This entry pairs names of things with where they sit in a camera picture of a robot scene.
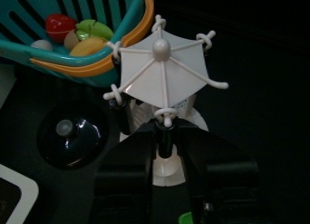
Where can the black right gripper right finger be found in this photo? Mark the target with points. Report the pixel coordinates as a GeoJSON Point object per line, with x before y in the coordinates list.
{"type": "Point", "coordinates": [221, 173]}

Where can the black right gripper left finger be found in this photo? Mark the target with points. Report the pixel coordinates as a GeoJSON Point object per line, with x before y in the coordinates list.
{"type": "Point", "coordinates": [123, 176]}

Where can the small green object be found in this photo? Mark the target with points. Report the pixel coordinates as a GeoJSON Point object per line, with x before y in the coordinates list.
{"type": "Point", "coordinates": [185, 218]}

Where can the black pot lid grey knob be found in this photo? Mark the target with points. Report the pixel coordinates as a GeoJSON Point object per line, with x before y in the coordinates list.
{"type": "Point", "coordinates": [72, 137]}

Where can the white-framed black board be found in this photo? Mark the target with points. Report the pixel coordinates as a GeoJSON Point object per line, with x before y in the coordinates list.
{"type": "Point", "coordinates": [24, 194]}

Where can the white umbrella-shaped utensil rack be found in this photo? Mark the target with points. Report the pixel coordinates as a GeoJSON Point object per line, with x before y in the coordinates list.
{"type": "Point", "coordinates": [160, 79]}

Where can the yellow toy banana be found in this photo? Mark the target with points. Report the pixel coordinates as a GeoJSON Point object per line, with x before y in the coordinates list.
{"type": "Point", "coordinates": [86, 46]}

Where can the beige toy food piece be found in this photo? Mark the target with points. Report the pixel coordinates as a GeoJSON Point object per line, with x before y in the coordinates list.
{"type": "Point", "coordinates": [70, 40]}

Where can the white toy egg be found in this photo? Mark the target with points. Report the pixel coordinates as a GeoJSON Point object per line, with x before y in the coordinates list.
{"type": "Point", "coordinates": [40, 45]}

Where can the green toy vegetable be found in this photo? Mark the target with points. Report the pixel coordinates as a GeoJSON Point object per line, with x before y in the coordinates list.
{"type": "Point", "coordinates": [96, 28]}

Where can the red toy tomato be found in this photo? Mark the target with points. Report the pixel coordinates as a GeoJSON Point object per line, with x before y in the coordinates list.
{"type": "Point", "coordinates": [58, 25]}

